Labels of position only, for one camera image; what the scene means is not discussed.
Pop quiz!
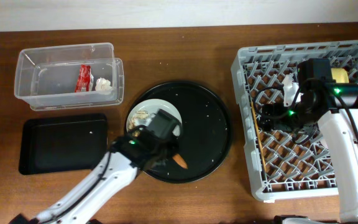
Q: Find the orange carrot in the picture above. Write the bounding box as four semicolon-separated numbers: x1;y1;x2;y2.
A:
172;154;188;169

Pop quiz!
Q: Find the grey plate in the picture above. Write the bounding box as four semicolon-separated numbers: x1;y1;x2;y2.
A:
126;99;182;141

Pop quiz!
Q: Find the yellow bowl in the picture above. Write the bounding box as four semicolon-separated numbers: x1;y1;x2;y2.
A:
331;68;349;83

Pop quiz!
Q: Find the white napkin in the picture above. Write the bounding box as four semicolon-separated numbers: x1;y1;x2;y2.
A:
95;78;112;95

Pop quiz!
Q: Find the red ketchup packet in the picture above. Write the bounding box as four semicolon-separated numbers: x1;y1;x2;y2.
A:
75;65;93;93

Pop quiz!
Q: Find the pink cup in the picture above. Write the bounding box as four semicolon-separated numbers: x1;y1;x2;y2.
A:
320;138;328;149

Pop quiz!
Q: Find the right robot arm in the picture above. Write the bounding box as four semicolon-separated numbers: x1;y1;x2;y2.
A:
255;79;358;223

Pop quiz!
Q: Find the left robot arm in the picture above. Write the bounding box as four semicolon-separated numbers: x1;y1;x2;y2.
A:
9;136;178;224

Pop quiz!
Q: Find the grey dishwasher rack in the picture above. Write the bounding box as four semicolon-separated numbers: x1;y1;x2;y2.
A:
231;40;358;203

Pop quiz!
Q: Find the peanut shells pile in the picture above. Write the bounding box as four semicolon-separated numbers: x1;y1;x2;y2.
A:
127;110;152;130

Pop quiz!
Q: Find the round black tray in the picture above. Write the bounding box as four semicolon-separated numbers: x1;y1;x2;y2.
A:
130;80;233;184

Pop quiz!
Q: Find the black rectangular tray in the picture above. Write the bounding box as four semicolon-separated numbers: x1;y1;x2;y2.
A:
18;113;108;175

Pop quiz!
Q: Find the clear plastic bin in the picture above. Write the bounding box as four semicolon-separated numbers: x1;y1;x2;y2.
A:
14;42;124;111

